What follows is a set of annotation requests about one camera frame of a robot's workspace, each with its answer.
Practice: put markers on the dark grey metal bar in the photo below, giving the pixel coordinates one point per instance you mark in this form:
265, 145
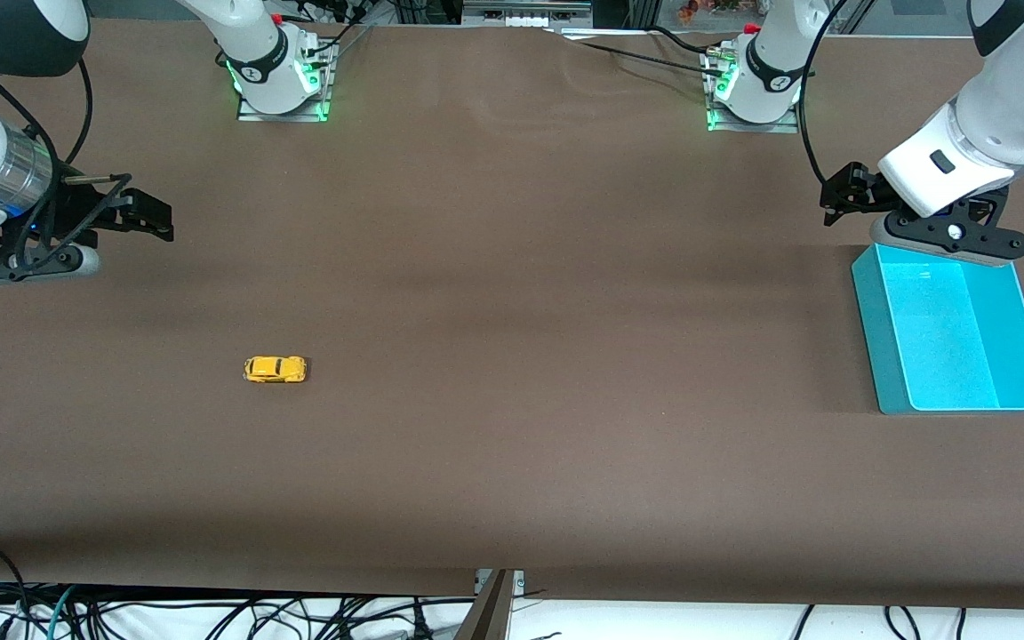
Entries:
487, 613

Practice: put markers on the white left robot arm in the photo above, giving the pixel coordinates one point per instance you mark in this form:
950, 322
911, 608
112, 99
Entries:
1019, 89

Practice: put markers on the yellow beetle toy car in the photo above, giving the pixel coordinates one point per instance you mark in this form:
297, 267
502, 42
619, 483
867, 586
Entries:
275, 369

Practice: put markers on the silver aluminium frame rail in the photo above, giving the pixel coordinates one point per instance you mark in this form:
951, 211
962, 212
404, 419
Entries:
525, 7

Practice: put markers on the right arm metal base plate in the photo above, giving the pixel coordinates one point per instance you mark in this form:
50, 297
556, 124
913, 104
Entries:
316, 102

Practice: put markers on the teal plastic bin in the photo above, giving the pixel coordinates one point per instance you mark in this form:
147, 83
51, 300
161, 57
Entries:
948, 338

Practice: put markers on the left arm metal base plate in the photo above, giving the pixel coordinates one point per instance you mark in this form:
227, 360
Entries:
716, 120

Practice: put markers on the orange red small objects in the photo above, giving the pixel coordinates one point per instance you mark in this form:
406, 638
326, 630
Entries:
699, 9

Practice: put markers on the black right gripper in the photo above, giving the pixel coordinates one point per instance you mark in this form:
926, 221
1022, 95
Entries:
76, 216

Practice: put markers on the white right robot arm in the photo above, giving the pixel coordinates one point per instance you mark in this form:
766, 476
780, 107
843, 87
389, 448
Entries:
250, 36

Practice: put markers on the silver bracket plate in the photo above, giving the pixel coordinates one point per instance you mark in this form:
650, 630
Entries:
518, 582

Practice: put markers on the brown table cover sheet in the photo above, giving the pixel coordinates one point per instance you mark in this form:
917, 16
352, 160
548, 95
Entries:
512, 267

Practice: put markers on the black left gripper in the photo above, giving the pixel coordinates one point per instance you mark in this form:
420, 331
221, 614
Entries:
862, 189

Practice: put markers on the white power strip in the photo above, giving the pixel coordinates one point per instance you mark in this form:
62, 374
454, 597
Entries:
528, 21

